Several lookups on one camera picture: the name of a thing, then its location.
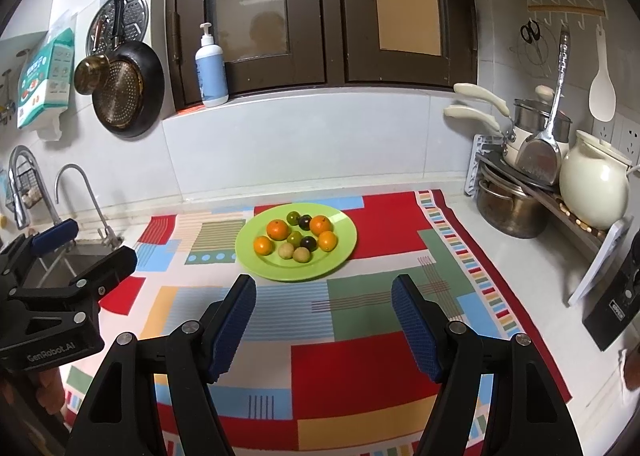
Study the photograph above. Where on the cream saucepan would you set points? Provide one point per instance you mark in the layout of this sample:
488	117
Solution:
470	113
482	95

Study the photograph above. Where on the blue pump bottle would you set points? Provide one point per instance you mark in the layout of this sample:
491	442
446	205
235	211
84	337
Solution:
212	75

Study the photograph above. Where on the cream ceramic pot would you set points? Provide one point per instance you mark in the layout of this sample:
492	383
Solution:
595	186

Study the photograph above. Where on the steel spatula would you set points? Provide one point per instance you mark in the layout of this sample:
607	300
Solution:
540	150

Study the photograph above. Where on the round steel steamer plate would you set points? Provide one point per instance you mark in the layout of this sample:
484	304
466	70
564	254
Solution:
130	10

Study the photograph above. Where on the steel sink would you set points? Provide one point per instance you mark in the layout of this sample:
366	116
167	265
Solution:
65	266

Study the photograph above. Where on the tan longan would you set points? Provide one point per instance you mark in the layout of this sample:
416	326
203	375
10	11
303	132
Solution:
301	255
286	251

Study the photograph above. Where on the white hook rack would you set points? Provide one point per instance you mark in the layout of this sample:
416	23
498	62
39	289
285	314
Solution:
565	9

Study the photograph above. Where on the colourful patchwork mat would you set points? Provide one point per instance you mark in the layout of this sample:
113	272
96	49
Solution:
350	371

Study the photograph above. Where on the white wall outlet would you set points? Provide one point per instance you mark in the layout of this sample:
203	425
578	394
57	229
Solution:
617	130

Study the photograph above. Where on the steel pot with lid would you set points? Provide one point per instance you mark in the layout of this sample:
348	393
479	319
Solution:
530	118

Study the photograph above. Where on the person's left hand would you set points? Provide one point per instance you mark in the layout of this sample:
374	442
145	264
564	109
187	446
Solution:
47	386

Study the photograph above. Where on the large steel pot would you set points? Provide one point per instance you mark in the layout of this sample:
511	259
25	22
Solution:
510	206

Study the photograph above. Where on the teal printed box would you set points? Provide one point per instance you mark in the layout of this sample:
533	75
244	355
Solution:
45	80

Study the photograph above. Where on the brown window with tan panel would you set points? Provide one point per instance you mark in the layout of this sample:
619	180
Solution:
405	70

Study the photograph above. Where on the large orange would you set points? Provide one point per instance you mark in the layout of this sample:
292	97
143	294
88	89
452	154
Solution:
276	229

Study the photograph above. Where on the white cutting board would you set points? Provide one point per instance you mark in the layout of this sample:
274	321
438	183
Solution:
600	266

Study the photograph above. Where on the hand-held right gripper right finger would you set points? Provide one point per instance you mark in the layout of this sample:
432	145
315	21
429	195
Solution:
415	331

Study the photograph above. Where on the white plastic rack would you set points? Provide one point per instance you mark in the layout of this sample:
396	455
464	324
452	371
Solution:
475	160

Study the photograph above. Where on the black scissors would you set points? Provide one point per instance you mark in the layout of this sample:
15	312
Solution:
530	30

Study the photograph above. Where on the black frying pan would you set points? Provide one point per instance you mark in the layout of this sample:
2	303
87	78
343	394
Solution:
125	90

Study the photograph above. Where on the brown window with dark glass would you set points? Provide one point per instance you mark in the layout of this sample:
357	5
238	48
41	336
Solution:
250	70

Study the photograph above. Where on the dark purple round fruit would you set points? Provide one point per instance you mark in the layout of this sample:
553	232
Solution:
308	243
304	222

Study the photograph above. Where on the cream rice spoon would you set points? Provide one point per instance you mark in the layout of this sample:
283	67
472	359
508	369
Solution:
602	90

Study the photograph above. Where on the slim chrome faucet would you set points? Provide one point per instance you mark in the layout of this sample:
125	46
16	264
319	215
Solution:
92	196

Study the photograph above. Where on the green round fruit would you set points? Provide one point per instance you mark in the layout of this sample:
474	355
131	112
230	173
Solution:
293	217
294	238

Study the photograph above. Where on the thick chrome faucet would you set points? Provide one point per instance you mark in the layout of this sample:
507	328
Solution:
19	206

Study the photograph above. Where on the black induction cooker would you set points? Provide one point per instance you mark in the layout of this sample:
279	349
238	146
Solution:
615	301

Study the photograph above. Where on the green plate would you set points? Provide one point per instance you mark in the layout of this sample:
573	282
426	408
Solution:
325	266

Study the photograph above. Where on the wooden pot shelf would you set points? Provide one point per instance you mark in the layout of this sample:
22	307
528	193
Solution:
555	201

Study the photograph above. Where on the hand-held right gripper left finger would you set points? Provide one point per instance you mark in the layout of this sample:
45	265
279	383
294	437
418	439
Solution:
235	326

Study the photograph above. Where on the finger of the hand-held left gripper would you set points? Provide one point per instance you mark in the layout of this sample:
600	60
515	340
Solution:
52	236
112	266

